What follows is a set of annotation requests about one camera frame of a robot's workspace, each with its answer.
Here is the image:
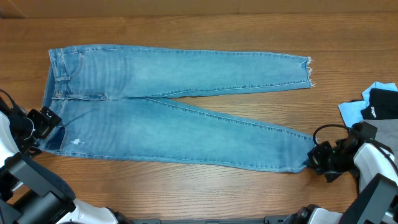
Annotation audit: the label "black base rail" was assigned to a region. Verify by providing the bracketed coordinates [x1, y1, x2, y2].
[131, 215, 287, 224]

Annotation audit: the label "black garment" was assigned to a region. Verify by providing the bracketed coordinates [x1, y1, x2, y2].
[361, 88, 397, 120]

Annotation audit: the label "light blue cloth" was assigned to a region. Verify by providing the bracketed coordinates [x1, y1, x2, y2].
[338, 82, 397, 127]

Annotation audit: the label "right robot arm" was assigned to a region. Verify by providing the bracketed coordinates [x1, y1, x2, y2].
[283, 122, 397, 224]

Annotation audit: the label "grey garment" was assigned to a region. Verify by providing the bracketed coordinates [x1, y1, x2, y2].
[364, 119, 398, 164]

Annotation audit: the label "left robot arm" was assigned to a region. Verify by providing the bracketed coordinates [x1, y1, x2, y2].
[1, 100, 132, 224]

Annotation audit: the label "light blue denim jeans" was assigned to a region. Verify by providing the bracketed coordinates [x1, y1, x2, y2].
[41, 44, 314, 172]

